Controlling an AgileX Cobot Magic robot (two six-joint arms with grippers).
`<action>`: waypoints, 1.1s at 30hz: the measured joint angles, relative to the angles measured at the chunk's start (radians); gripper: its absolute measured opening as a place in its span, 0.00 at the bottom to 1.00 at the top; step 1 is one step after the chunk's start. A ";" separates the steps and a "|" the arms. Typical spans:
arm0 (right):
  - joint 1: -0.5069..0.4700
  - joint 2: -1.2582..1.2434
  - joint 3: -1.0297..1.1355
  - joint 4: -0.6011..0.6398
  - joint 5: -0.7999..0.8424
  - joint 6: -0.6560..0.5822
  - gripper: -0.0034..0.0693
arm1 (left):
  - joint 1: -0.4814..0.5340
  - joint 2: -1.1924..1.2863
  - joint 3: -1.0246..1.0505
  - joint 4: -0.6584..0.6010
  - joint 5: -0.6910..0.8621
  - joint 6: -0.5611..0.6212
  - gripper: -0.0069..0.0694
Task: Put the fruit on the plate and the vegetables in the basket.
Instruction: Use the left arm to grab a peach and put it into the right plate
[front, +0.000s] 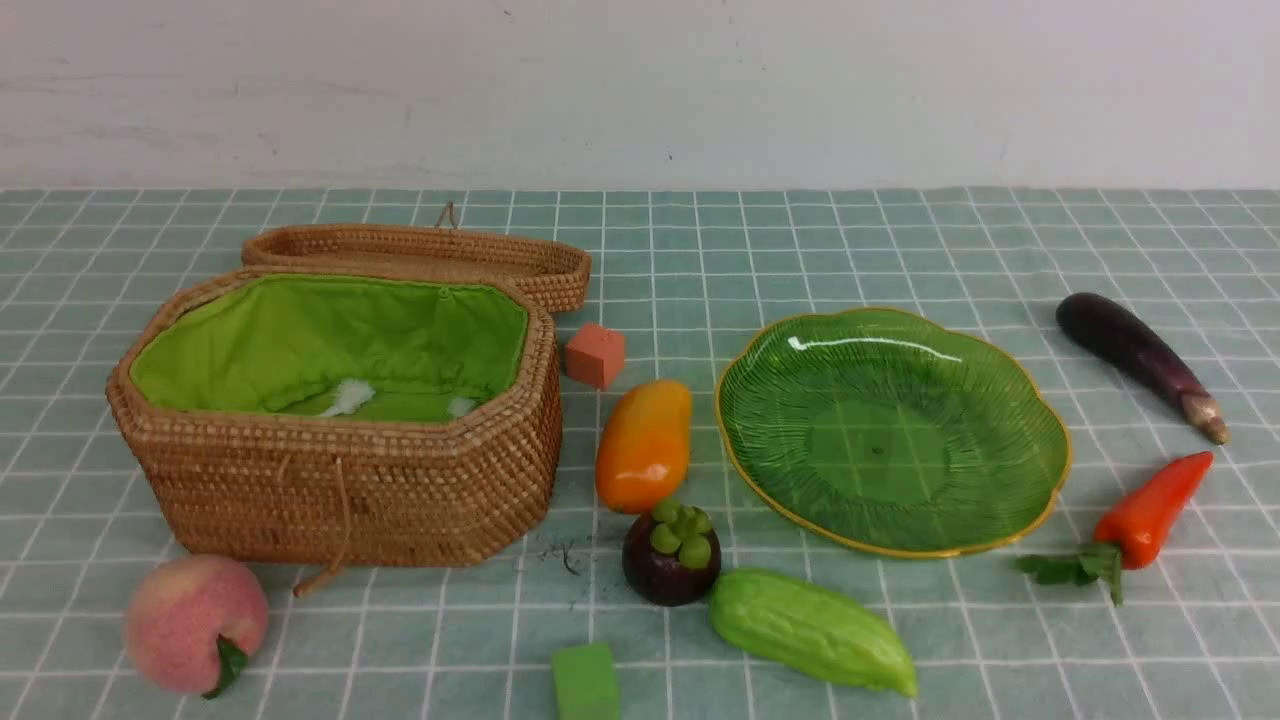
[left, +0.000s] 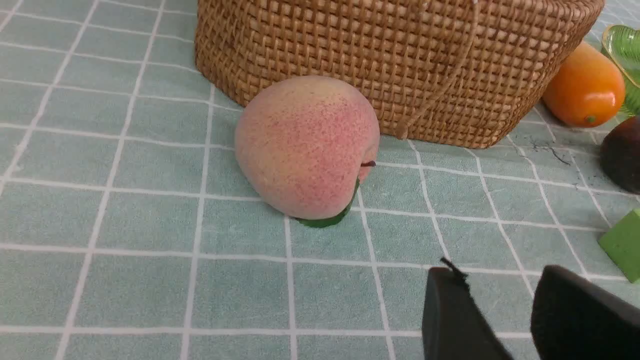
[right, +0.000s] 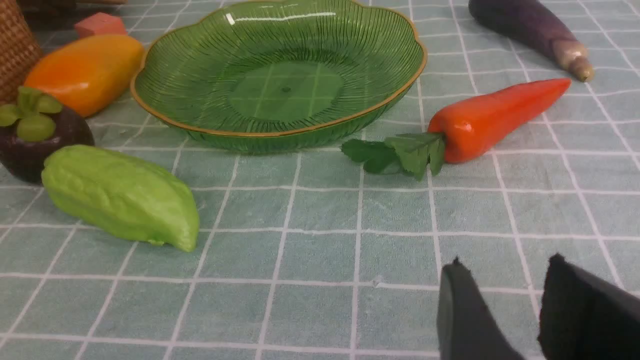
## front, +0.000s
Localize orange yellow mango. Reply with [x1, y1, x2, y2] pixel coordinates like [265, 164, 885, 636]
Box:
[595, 379, 692, 515]

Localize dark purple mangosteen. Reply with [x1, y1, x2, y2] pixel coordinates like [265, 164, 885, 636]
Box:
[622, 498, 722, 607]

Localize green bitter gourd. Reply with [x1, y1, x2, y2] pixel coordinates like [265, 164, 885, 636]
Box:
[709, 568, 919, 698]

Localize purple eggplant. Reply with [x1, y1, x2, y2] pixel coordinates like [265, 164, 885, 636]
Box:
[1055, 292, 1230, 445]

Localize red orange chili pepper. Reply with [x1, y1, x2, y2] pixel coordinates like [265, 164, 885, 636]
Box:
[1015, 451, 1215, 607]

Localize pink peach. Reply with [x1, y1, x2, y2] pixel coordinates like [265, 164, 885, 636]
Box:
[124, 553, 268, 700]

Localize orange foam cube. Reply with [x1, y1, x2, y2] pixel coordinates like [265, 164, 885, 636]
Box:
[563, 322, 626, 391]

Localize woven rattan basket lid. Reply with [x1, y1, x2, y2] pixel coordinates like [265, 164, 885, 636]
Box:
[241, 223, 593, 313]

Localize woven rattan basket green lining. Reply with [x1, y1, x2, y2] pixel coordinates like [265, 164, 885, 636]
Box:
[106, 266, 563, 568]

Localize green foam cube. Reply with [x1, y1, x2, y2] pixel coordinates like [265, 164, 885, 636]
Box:
[550, 642, 621, 720]

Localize teal checkered tablecloth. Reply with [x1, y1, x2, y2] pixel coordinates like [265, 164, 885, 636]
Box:
[0, 186, 1280, 720]

